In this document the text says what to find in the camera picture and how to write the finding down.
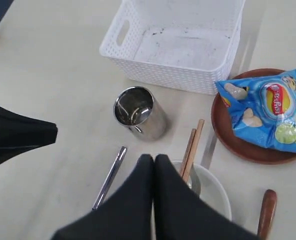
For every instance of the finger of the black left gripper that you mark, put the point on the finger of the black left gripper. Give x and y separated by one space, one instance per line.
20 134

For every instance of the brown wooden plate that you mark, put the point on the brown wooden plate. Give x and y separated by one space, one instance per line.
222 127

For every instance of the steel fork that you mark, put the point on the steel fork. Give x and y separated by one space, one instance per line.
110 177

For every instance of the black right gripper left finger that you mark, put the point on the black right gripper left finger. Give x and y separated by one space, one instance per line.
126 215

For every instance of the wooden chopstick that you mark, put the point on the wooden chopstick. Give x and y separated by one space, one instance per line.
193 150
187 153

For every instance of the dark red wooden spoon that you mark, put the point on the dark red wooden spoon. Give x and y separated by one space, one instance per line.
267 213

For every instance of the white perforated plastic basket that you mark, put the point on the white perforated plastic basket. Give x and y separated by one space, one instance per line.
186 45

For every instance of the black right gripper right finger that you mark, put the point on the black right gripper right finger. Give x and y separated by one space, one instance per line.
180 214

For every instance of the blue chips bag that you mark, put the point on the blue chips bag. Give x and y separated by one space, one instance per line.
262 109

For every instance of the cream ceramic bowl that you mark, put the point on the cream ceramic bowl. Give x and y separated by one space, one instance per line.
203 183

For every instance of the shiny steel cup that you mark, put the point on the shiny steel cup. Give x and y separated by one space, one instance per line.
138 110

